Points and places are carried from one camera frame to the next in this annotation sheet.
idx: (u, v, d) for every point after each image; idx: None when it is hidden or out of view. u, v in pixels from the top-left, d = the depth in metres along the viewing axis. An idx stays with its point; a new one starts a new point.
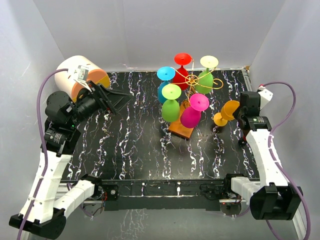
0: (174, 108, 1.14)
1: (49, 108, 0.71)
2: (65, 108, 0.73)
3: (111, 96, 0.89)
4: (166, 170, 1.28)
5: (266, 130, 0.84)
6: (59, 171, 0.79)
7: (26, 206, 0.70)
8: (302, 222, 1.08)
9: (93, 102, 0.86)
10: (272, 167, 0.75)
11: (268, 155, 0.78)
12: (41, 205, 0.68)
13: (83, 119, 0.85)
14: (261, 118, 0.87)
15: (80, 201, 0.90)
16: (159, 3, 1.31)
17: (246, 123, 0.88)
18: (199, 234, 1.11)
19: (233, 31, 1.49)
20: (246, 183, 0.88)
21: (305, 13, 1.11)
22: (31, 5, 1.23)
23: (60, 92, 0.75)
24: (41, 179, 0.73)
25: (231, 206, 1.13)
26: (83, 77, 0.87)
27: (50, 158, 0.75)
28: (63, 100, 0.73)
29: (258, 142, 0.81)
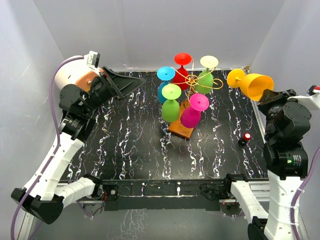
0: (174, 108, 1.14)
1: (62, 102, 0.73)
2: (76, 103, 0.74)
3: (120, 80, 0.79)
4: (166, 170, 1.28)
5: (297, 179, 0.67)
6: (71, 154, 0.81)
7: (31, 181, 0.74)
8: (301, 220, 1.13)
9: (103, 88, 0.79)
10: (286, 227, 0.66)
11: (287, 212, 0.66)
12: (45, 182, 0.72)
13: (98, 105, 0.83)
14: (298, 157, 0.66)
15: (78, 197, 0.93)
16: (159, 3, 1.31)
17: (274, 158, 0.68)
18: (199, 234, 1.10)
19: (233, 32, 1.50)
20: (247, 195, 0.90)
21: (305, 13, 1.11)
22: (31, 5, 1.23)
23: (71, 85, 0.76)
24: (52, 157, 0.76)
25: (231, 206, 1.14)
26: (92, 63, 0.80)
27: (64, 139, 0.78)
28: (74, 95, 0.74)
29: (282, 194, 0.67)
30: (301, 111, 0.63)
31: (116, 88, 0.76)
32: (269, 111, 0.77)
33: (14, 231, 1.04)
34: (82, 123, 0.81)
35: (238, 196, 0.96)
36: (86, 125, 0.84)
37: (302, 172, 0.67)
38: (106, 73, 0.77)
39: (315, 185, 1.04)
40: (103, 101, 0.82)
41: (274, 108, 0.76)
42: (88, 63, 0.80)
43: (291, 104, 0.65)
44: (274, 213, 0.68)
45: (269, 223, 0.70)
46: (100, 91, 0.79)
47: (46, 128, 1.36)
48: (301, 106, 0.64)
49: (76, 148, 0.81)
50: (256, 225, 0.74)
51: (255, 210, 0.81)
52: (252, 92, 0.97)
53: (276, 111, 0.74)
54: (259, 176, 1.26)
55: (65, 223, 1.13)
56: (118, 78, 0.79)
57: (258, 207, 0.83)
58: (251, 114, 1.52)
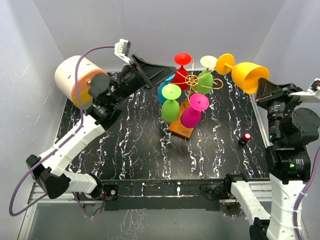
0: (174, 108, 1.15)
1: (91, 90, 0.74)
2: (104, 92, 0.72)
3: (149, 68, 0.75)
4: (166, 170, 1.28)
5: (299, 183, 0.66)
6: (91, 138, 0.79)
7: (48, 151, 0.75)
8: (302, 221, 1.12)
9: (133, 76, 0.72)
10: (288, 230, 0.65)
11: (290, 216, 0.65)
12: (59, 157, 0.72)
13: (129, 94, 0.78)
14: (300, 161, 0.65)
15: (77, 190, 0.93)
16: (159, 3, 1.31)
17: (277, 162, 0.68)
18: (199, 234, 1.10)
19: (232, 32, 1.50)
20: (248, 195, 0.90)
21: (304, 13, 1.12)
22: (31, 5, 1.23)
23: (103, 75, 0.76)
24: (72, 135, 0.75)
25: (231, 206, 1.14)
26: (122, 51, 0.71)
27: (89, 121, 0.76)
28: (104, 84, 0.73)
29: (285, 198, 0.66)
30: (310, 118, 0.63)
31: (145, 75, 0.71)
32: (269, 110, 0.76)
33: (14, 231, 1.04)
34: (108, 111, 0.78)
35: (238, 196, 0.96)
36: (112, 115, 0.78)
37: (305, 176, 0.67)
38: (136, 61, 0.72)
39: (315, 185, 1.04)
40: (133, 91, 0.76)
41: (273, 107, 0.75)
42: (117, 51, 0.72)
43: (301, 110, 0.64)
44: (277, 217, 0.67)
45: (272, 226, 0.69)
46: (130, 79, 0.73)
47: (46, 128, 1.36)
48: (311, 113, 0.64)
49: (97, 133, 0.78)
50: (258, 226, 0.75)
51: (256, 210, 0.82)
52: (247, 85, 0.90)
53: (277, 110, 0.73)
54: (259, 176, 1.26)
55: (65, 223, 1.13)
56: (148, 66, 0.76)
57: (259, 207, 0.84)
58: (251, 114, 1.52)
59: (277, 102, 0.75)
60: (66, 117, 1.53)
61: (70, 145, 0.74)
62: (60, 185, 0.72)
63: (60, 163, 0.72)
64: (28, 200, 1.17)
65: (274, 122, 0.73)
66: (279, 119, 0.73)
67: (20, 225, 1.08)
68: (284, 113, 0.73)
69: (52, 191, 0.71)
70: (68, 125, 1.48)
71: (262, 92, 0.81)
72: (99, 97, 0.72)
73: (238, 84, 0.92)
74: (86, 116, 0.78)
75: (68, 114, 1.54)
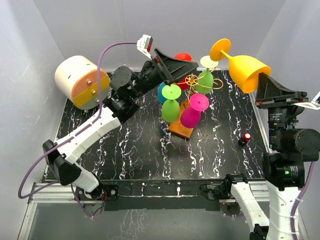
0: (174, 108, 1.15)
1: (113, 82, 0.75)
2: (125, 86, 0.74)
3: (171, 63, 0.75)
4: (166, 170, 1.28)
5: (294, 189, 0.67)
6: (107, 129, 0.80)
7: (65, 137, 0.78)
8: (302, 222, 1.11)
9: (154, 72, 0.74)
10: (287, 236, 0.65)
11: (288, 222, 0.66)
12: (74, 145, 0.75)
13: (148, 90, 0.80)
14: (295, 169, 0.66)
15: (81, 185, 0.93)
16: (159, 3, 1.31)
17: (272, 171, 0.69)
18: (199, 234, 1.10)
19: (232, 32, 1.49)
20: (248, 200, 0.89)
21: (305, 13, 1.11)
22: (31, 5, 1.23)
23: (125, 68, 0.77)
24: (89, 125, 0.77)
25: (231, 206, 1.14)
26: (144, 47, 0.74)
27: (106, 113, 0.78)
28: (126, 78, 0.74)
29: (282, 204, 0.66)
30: (314, 139, 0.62)
31: (167, 70, 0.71)
32: (271, 117, 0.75)
33: (15, 231, 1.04)
34: (126, 105, 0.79)
35: (238, 198, 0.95)
36: (129, 109, 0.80)
37: (300, 182, 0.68)
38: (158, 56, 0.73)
39: (315, 185, 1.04)
40: (153, 86, 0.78)
41: (275, 115, 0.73)
42: (140, 47, 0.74)
43: (306, 130, 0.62)
44: (275, 223, 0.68)
45: (271, 232, 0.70)
46: (151, 74, 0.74)
47: (46, 128, 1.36)
48: (316, 134, 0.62)
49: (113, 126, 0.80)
50: (259, 234, 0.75)
51: (257, 216, 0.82)
52: (248, 86, 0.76)
53: (278, 119, 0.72)
54: (259, 176, 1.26)
55: (66, 223, 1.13)
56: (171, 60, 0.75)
57: (259, 213, 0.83)
58: (251, 114, 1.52)
59: (279, 111, 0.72)
60: (66, 117, 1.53)
61: (86, 134, 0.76)
62: (73, 172, 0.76)
63: (74, 151, 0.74)
64: (28, 200, 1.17)
65: (276, 132, 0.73)
66: (281, 130, 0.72)
67: (20, 226, 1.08)
68: (286, 124, 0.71)
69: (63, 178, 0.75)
70: (68, 125, 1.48)
71: (263, 93, 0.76)
72: (120, 90, 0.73)
73: (236, 84, 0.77)
74: (105, 107, 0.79)
75: (68, 114, 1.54)
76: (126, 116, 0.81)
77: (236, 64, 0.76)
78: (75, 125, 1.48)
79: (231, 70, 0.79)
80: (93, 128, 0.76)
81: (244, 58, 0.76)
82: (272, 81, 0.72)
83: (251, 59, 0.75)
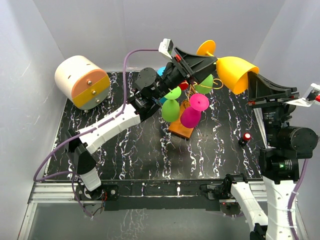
0: (174, 108, 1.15)
1: (138, 83, 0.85)
2: (149, 87, 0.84)
3: (191, 59, 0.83)
4: (166, 170, 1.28)
5: (289, 183, 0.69)
6: (126, 125, 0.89)
7: (87, 128, 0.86)
8: (302, 221, 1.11)
9: (175, 72, 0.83)
10: (285, 230, 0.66)
11: (285, 216, 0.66)
12: (96, 136, 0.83)
13: (170, 89, 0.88)
14: (289, 162, 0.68)
15: (88, 181, 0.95)
16: (160, 3, 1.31)
17: (268, 166, 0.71)
18: (199, 234, 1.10)
19: (233, 32, 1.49)
20: (249, 199, 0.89)
21: (305, 13, 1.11)
22: (31, 5, 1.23)
23: (151, 70, 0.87)
24: (112, 119, 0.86)
25: (231, 206, 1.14)
26: (165, 48, 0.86)
27: (129, 110, 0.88)
28: (150, 79, 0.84)
29: (278, 198, 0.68)
30: (309, 137, 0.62)
31: (187, 65, 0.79)
32: (265, 116, 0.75)
33: (15, 231, 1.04)
34: (148, 105, 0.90)
35: (238, 198, 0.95)
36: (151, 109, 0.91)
37: (295, 176, 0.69)
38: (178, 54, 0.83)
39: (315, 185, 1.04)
40: (175, 85, 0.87)
41: (269, 114, 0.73)
42: (161, 48, 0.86)
43: (302, 130, 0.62)
44: (273, 217, 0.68)
45: (269, 228, 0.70)
46: (172, 74, 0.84)
47: (46, 128, 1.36)
48: (311, 133, 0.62)
49: (133, 122, 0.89)
50: (259, 233, 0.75)
51: (257, 215, 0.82)
52: (238, 87, 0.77)
53: (272, 118, 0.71)
54: (259, 176, 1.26)
55: (66, 222, 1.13)
56: (190, 58, 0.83)
57: (259, 212, 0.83)
58: (251, 114, 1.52)
59: (272, 109, 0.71)
60: (66, 117, 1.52)
61: (108, 127, 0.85)
62: (90, 162, 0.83)
63: (95, 141, 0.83)
64: (28, 200, 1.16)
65: (272, 130, 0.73)
66: (277, 128, 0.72)
67: (20, 225, 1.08)
68: (281, 122, 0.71)
69: (81, 167, 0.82)
70: (68, 125, 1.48)
71: (254, 93, 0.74)
72: (144, 90, 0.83)
73: (226, 86, 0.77)
74: (128, 104, 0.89)
75: (68, 114, 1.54)
76: (146, 114, 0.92)
77: (224, 65, 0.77)
78: (75, 125, 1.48)
79: (219, 71, 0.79)
80: (116, 122, 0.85)
81: (233, 59, 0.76)
82: (262, 80, 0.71)
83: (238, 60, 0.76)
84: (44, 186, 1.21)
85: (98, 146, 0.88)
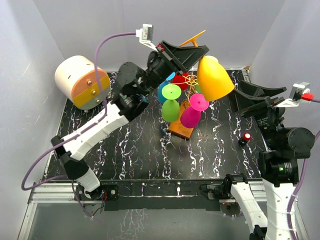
0: (174, 108, 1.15)
1: (118, 80, 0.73)
2: (130, 84, 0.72)
3: (180, 51, 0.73)
4: (166, 170, 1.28)
5: (289, 186, 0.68)
6: (113, 128, 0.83)
7: (71, 134, 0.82)
8: (302, 221, 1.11)
9: (163, 66, 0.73)
10: (285, 233, 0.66)
11: (285, 219, 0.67)
12: (80, 142, 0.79)
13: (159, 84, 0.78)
14: (289, 165, 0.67)
15: (84, 183, 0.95)
16: (160, 3, 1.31)
17: (267, 169, 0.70)
18: (199, 234, 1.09)
19: (232, 32, 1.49)
20: (248, 200, 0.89)
21: (305, 13, 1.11)
22: (31, 5, 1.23)
23: (132, 65, 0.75)
24: (95, 124, 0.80)
25: (231, 206, 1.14)
26: (146, 37, 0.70)
27: (112, 111, 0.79)
28: (131, 75, 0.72)
29: (278, 201, 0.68)
30: (305, 136, 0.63)
31: (178, 61, 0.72)
32: (259, 121, 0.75)
33: (15, 230, 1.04)
34: (134, 102, 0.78)
35: (238, 198, 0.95)
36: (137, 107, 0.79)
37: (294, 178, 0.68)
38: (165, 47, 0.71)
39: (315, 185, 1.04)
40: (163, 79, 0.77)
41: (262, 120, 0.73)
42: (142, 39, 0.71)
43: (298, 129, 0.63)
44: (273, 220, 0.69)
45: (268, 230, 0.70)
46: (159, 68, 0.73)
47: (46, 128, 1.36)
48: (307, 132, 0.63)
49: (119, 124, 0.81)
50: (258, 235, 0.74)
51: (256, 217, 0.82)
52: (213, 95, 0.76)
53: (266, 123, 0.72)
54: (259, 176, 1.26)
55: (65, 223, 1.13)
56: (180, 51, 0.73)
57: (259, 213, 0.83)
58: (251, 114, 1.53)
59: (264, 115, 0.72)
60: (66, 117, 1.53)
61: (91, 132, 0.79)
62: (78, 168, 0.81)
63: (79, 148, 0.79)
64: (28, 200, 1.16)
65: (270, 135, 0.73)
66: (274, 132, 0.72)
67: (20, 225, 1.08)
68: (275, 126, 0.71)
69: (70, 172, 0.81)
70: (68, 125, 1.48)
71: (237, 106, 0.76)
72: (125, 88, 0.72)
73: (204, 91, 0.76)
74: (112, 105, 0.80)
75: (68, 114, 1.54)
76: (132, 114, 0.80)
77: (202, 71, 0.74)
78: (75, 125, 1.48)
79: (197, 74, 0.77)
80: (98, 126, 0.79)
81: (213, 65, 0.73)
82: (239, 93, 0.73)
83: (218, 67, 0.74)
84: (44, 186, 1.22)
85: (86, 151, 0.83)
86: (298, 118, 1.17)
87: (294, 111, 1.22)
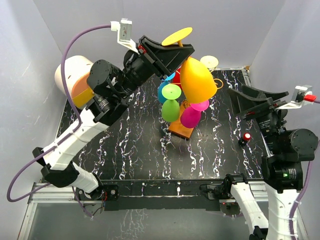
0: (174, 108, 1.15)
1: (89, 81, 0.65)
2: (104, 85, 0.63)
3: (163, 53, 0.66)
4: (166, 170, 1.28)
5: (292, 192, 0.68)
6: (92, 134, 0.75)
7: (49, 145, 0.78)
8: (302, 222, 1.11)
9: (145, 68, 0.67)
10: (286, 238, 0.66)
11: (287, 225, 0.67)
12: (58, 154, 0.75)
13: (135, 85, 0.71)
14: (293, 171, 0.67)
15: (81, 186, 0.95)
16: (160, 3, 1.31)
17: (271, 173, 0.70)
18: (199, 234, 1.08)
19: (232, 32, 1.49)
20: (248, 200, 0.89)
21: (305, 13, 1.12)
22: (31, 5, 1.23)
23: (103, 63, 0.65)
24: (71, 133, 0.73)
25: (231, 206, 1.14)
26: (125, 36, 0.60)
27: (88, 118, 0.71)
28: (103, 75, 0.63)
29: (281, 207, 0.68)
30: (308, 138, 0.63)
31: (162, 65, 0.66)
32: (261, 125, 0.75)
33: (15, 230, 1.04)
34: (111, 105, 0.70)
35: (238, 198, 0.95)
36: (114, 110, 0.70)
37: (298, 184, 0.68)
38: (146, 49, 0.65)
39: (316, 185, 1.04)
40: (144, 80, 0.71)
41: (264, 122, 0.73)
42: (120, 38, 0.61)
43: (300, 130, 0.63)
44: (274, 225, 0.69)
45: (270, 234, 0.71)
46: (137, 68, 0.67)
47: (46, 128, 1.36)
48: (310, 133, 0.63)
49: (99, 129, 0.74)
50: (258, 236, 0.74)
51: (256, 217, 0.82)
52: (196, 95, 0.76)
53: (268, 126, 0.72)
54: (259, 176, 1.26)
55: (65, 222, 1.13)
56: (163, 52, 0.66)
57: (259, 214, 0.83)
58: None
59: (266, 117, 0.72)
60: (66, 117, 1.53)
61: (68, 142, 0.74)
62: (63, 176, 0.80)
63: (58, 160, 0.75)
64: (28, 200, 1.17)
65: (272, 138, 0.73)
66: (276, 135, 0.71)
67: (20, 225, 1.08)
68: (277, 128, 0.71)
69: (56, 182, 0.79)
70: (68, 125, 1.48)
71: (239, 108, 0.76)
72: (97, 90, 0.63)
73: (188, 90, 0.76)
74: (87, 111, 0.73)
75: (68, 114, 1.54)
76: (109, 118, 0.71)
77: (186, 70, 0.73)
78: None
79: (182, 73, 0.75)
80: (74, 136, 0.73)
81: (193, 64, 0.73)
82: (241, 95, 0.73)
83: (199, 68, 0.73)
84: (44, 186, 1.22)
85: (68, 160, 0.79)
86: (298, 118, 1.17)
87: (294, 111, 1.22)
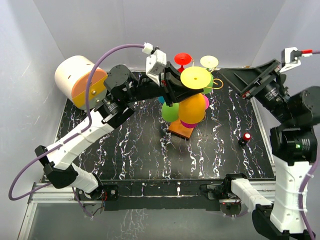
0: (174, 108, 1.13)
1: (108, 81, 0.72)
2: (121, 87, 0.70)
3: (178, 89, 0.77)
4: (166, 170, 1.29)
5: (304, 163, 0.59)
6: (98, 136, 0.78)
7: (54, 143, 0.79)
8: None
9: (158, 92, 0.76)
10: (294, 213, 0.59)
11: (296, 200, 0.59)
12: (63, 152, 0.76)
13: (142, 97, 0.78)
14: (307, 141, 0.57)
15: (79, 187, 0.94)
16: (160, 3, 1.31)
17: (281, 143, 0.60)
18: (199, 234, 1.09)
19: (232, 32, 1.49)
20: (248, 188, 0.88)
21: (305, 13, 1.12)
22: (31, 5, 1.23)
23: (124, 67, 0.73)
24: (78, 133, 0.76)
25: (231, 206, 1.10)
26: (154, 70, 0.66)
27: (97, 119, 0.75)
28: (122, 78, 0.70)
29: (290, 181, 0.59)
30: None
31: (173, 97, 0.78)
32: (269, 97, 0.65)
33: (14, 230, 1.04)
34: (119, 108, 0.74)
35: (238, 191, 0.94)
36: (121, 114, 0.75)
37: (311, 156, 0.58)
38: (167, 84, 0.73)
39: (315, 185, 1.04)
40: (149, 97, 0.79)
41: (272, 92, 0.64)
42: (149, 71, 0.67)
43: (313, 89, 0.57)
44: (282, 200, 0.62)
45: (276, 210, 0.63)
46: (151, 86, 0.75)
47: (46, 128, 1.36)
48: None
49: (104, 132, 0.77)
50: (260, 209, 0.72)
51: (257, 198, 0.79)
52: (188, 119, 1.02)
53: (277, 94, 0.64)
54: (259, 176, 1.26)
55: (65, 222, 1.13)
56: (177, 87, 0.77)
57: (260, 197, 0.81)
58: (251, 114, 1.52)
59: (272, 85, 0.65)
60: (66, 117, 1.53)
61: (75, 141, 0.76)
62: (64, 177, 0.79)
63: (62, 158, 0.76)
64: (28, 199, 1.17)
65: (281, 109, 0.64)
66: (284, 104, 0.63)
67: (20, 225, 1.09)
68: (282, 97, 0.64)
69: (57, 181, 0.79)
70: (68, 125, 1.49)
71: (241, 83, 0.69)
72: (114, 90, 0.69)
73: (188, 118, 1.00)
74: (95, 112, 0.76)
75: (68, 114, 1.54)
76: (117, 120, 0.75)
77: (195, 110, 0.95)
78: (75, 125, 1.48)
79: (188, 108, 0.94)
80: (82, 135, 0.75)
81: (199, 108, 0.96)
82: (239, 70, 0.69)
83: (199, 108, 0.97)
84: None
85: (71, 160, 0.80)
86: None
87: None
